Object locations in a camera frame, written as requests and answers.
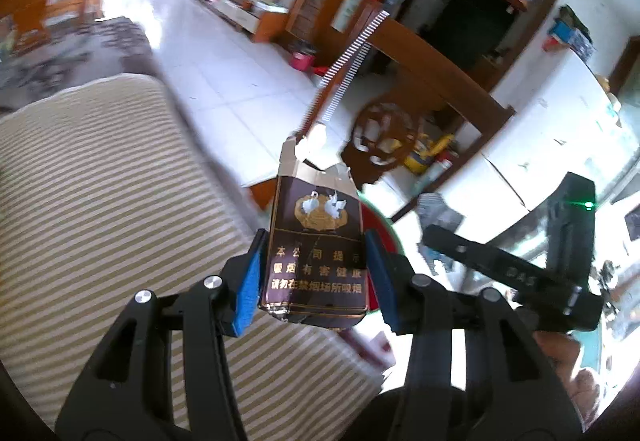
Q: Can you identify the round wooden chair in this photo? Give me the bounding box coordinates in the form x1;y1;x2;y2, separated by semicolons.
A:
350;101;426;167

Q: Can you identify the person's right hand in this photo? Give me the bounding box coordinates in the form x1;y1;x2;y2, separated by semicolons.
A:
532;331;603;422

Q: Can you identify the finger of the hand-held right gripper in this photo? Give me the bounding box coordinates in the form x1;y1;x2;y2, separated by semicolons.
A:
422;223;506;274

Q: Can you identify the white cabinet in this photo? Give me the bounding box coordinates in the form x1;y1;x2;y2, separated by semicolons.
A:
390;51;626;222

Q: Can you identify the beige checkered tablecloth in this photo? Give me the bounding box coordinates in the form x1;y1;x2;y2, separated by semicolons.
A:
0;74;383;432

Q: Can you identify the white toothed strip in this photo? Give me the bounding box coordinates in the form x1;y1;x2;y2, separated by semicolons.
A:
302;10;392;129

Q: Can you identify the brown cigarette box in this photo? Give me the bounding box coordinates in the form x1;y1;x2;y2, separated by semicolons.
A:
259;136;371;329

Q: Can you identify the patterned grey rug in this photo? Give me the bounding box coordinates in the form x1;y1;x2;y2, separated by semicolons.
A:
0;18;156;112

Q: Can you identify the yellow toy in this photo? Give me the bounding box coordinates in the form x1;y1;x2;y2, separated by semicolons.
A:
404;134;456;174

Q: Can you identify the red bucket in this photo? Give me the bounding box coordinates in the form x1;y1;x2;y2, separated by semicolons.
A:
290;50;317;72

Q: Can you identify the red trash bin green rim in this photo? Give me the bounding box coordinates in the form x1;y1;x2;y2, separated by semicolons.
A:
340;201;401;372

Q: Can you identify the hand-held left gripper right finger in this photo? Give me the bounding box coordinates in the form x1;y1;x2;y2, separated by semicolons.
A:
364;230;583;441

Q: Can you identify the low television cabinet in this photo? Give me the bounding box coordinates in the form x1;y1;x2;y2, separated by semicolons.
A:
192;0;291;42

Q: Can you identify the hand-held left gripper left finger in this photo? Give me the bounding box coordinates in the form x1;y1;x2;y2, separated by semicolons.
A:
55;228;268;441

